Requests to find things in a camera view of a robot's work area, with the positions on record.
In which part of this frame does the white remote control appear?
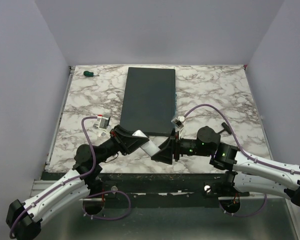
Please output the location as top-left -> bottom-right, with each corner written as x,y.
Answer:
132,130 -> 160,157

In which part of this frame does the green handled screwdriver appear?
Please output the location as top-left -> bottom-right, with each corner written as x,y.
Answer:
83,70 -> 99,78

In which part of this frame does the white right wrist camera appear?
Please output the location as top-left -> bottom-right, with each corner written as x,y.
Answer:
171,115 -> 186,139

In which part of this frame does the black plastic clip part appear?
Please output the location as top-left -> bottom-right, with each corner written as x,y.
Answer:
218,122 -> 232,135

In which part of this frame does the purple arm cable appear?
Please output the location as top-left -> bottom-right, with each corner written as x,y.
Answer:
183,104 -> 300,218
9,116 -> 131,238

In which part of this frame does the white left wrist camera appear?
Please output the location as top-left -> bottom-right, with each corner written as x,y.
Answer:
94,114 -> 111,133

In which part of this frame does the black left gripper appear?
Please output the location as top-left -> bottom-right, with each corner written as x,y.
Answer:
96,125 -> 149,165

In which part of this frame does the dark network switch box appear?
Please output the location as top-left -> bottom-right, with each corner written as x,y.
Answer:
119,67 -> 177,137

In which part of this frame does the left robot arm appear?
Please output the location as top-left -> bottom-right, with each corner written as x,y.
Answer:
6,125 -> 160,240

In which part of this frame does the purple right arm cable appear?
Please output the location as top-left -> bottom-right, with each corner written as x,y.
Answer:
183,104 -> 300,218

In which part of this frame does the silver metal bracket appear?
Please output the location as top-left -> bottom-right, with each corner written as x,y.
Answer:
93,124 -> 109,137

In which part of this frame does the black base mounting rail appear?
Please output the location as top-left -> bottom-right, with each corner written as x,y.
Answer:
31,171 -> 256,210

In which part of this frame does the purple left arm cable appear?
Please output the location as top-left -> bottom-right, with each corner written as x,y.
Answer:
9,116 -> 131,238

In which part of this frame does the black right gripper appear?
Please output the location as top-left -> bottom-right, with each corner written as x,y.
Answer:
151,128 -> 212,165

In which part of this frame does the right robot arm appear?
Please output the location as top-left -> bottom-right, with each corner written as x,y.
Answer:
151,126 -> 300,207

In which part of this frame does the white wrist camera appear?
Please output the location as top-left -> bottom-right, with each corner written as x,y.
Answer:
171,115 -> 186,139
94,114 -> 111,133

